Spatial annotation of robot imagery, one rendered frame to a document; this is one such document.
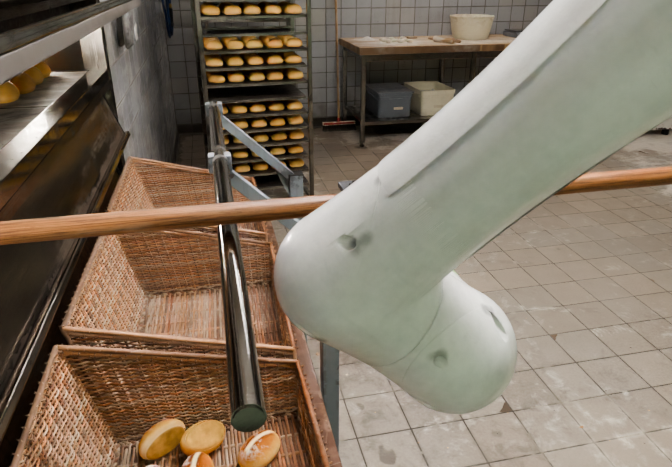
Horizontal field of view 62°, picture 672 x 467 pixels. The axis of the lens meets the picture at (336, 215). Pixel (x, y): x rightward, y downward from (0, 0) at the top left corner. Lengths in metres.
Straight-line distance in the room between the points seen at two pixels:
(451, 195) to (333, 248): 0.09
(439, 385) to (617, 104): 0.25
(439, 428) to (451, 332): 1.74
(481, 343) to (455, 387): 0.04
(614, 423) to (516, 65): 2.10
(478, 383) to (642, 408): 2.04
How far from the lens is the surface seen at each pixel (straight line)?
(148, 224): 0.77
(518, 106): 0.34
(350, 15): 5.88
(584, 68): 0.34
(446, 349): 0.45
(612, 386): 2.55
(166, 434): 1.26
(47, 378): 1.14
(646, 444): 2.35
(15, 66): 0.73
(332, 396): 1.45
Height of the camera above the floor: 1.50
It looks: 23 degrees down
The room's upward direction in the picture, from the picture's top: straight up
